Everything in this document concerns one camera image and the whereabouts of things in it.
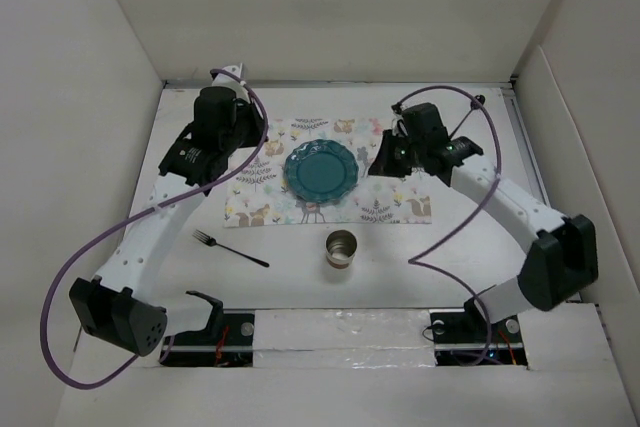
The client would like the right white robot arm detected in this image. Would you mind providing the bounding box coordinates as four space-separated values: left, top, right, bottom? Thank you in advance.
369 129 599 341

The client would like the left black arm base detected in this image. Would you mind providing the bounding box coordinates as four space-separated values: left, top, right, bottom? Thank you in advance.
159 290 256 368

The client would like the stainless steel cup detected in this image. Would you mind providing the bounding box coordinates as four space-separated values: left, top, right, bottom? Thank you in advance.
325 230 358 269

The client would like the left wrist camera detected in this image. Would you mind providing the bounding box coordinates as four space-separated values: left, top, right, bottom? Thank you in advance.
192 86 237 150

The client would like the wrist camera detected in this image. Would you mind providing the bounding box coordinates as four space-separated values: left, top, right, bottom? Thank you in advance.
401 102 449 148
192 86 237 150

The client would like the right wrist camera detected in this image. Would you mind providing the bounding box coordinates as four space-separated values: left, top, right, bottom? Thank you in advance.
401 102 449 148

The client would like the teal scalloped plate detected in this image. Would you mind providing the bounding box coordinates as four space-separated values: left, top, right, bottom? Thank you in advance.
283 139 360 204

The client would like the black spoon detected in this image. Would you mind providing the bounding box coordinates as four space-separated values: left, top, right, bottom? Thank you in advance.
449 94 486 139

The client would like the floral animal print cloth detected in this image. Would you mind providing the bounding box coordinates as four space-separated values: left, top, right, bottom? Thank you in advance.
224 118 431 228

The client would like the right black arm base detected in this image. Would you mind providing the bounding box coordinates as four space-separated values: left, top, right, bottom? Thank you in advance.
421 300 528 367

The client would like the black metal fork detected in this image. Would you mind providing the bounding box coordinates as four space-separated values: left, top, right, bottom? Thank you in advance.
192 230 270 268

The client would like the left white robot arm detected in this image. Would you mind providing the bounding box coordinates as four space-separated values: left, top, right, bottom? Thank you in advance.
69 65 266 357

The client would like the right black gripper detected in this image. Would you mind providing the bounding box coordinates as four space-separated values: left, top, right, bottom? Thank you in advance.
367 130 424 179

